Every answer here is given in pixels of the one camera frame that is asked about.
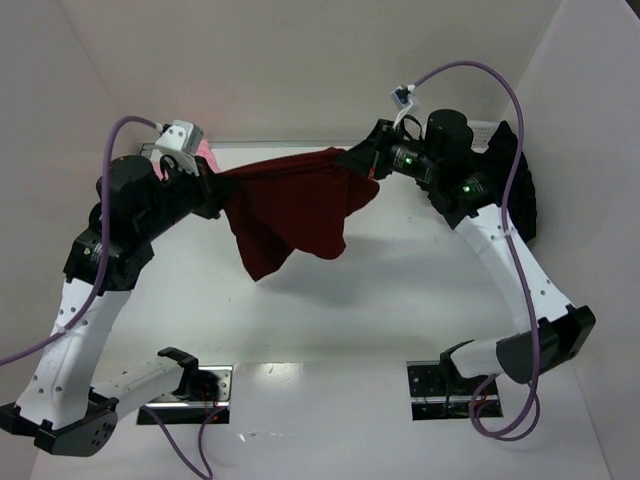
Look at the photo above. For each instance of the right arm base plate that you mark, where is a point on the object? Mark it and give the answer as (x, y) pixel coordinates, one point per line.
(433, 397)

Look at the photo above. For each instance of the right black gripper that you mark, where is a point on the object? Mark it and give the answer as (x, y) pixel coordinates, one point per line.
(371, 154)

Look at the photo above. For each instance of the black t shirt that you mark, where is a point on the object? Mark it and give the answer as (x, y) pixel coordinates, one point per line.
(496, 163)

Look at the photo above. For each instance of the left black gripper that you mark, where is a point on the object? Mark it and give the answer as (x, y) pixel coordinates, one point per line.
(206, 189)

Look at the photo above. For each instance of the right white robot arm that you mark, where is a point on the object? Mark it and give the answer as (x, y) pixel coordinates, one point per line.
(550, 329)

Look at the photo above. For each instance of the dark red t shirt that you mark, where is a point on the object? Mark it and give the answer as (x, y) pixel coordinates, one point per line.
(298, 202)

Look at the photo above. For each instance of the pink folded t shirt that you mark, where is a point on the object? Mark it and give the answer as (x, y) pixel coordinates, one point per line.
(203, 151)

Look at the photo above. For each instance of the white plastic basket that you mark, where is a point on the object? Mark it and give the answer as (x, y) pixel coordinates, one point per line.
(482, 131)

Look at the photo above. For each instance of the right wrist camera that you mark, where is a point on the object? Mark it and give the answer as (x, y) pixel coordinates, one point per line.
(403, 97)

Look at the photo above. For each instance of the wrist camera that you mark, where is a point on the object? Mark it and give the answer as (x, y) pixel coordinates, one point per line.
(403, 97)
(180, 136)

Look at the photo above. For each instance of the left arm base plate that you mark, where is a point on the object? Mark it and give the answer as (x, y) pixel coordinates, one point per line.
(211, 393)

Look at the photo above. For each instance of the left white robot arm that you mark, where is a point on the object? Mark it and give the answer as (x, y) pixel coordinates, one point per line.
(62, 409)

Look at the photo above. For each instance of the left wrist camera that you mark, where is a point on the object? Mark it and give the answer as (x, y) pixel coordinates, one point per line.
(180, 136)

